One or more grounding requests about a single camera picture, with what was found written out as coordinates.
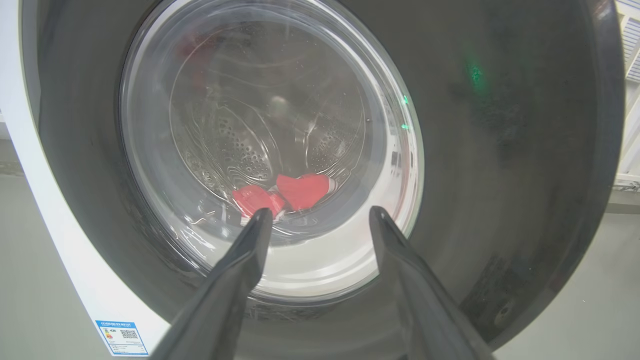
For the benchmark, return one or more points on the red garment with white trim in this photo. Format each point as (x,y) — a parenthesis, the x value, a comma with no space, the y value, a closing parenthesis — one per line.
(305,190)

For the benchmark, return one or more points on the dark round glass washer door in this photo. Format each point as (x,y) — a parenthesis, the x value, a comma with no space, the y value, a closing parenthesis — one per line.
(500,150)

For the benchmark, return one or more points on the blue energy label sticker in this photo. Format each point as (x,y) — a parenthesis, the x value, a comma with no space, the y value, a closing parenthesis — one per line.
(121,338)

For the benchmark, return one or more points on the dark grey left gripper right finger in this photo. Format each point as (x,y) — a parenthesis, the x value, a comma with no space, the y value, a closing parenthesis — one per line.
(425,310)

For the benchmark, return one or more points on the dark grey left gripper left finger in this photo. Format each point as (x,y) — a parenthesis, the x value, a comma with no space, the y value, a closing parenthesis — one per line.
(220,300)

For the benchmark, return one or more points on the white front-load washing machine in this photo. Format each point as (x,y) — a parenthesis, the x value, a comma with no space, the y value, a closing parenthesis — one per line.
(117,312)

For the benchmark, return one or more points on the white metal railing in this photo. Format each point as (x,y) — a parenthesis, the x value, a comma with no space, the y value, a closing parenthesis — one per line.
(631,150)

